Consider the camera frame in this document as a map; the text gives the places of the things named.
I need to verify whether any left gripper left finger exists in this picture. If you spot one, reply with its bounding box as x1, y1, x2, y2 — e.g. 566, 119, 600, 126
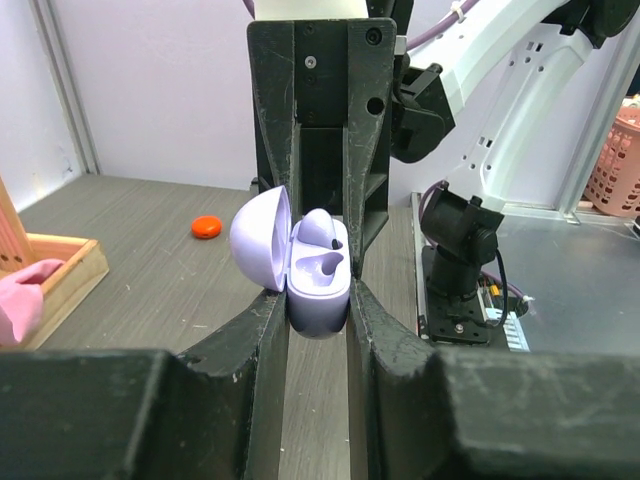
1, 290, 289, 479

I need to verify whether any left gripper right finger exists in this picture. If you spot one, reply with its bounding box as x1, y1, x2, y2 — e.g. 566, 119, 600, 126
347, 280, 639, 479

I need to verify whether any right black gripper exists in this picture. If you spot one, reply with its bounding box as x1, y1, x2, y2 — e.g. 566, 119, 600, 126
247, 19, 396, 278

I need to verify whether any purple earbud case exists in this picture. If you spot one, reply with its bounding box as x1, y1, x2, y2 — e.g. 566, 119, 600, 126
230, 186, 352, 339

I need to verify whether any purple earbud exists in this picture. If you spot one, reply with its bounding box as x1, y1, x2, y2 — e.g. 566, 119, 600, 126
297, 208, 342, 250

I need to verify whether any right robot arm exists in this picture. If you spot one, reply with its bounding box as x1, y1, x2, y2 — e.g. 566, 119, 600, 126
231, 1, 639, 345

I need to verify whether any orange earbud case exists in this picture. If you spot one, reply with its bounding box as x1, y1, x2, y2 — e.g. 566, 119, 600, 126
191, 216, 223, 240

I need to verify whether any pink t-shirt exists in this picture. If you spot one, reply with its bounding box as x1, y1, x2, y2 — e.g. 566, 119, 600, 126
1, 259, 64, 346

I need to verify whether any wooden clothes rack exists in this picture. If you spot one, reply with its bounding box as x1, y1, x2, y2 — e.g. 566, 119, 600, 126
1, 187, 109, 351

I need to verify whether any pink plastic basket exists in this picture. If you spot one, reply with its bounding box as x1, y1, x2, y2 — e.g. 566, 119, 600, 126
584, 98, 639, 218

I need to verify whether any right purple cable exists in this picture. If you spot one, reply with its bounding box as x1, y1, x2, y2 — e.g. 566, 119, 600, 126
242, 0, 481, 49

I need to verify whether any grey cable duct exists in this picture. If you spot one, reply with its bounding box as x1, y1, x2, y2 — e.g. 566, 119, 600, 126
503, 312, 530, 352

